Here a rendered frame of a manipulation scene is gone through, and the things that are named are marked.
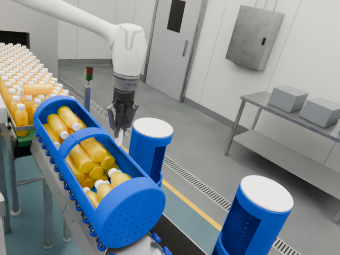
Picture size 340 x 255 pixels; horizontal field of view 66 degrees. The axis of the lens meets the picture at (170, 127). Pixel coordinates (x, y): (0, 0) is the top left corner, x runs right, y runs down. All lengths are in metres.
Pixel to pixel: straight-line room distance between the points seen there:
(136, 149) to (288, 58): 2.98
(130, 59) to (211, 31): 4.06
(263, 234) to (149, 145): 0.83
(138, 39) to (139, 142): 0.98
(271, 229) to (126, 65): 1.08
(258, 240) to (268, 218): 0.15
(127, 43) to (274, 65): 3.57
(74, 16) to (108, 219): 0.69
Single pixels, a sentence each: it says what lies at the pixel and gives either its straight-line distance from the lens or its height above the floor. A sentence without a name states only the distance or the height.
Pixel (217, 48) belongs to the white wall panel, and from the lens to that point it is 4.77.
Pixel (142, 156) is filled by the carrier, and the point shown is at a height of 0.87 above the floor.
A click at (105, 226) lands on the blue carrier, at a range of 0.97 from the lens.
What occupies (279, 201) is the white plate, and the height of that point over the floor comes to 1.04.
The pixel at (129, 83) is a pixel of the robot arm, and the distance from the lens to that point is 0.89.
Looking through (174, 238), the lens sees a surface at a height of 0.15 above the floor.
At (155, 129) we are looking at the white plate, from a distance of 1.77.
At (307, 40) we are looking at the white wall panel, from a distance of 4.14.
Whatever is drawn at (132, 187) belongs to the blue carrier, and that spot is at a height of 1.23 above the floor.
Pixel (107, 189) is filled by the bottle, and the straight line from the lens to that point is 1.06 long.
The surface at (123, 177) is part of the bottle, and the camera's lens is 1.05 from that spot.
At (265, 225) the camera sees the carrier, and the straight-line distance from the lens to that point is 1.48.
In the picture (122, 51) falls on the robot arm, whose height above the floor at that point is 1.66.
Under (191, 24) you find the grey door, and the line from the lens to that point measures 5.10.
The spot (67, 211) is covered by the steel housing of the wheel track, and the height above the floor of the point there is 0.87.
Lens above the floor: 1.84
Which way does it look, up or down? 26 degrees down
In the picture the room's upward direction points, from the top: 13 degrees clockwise
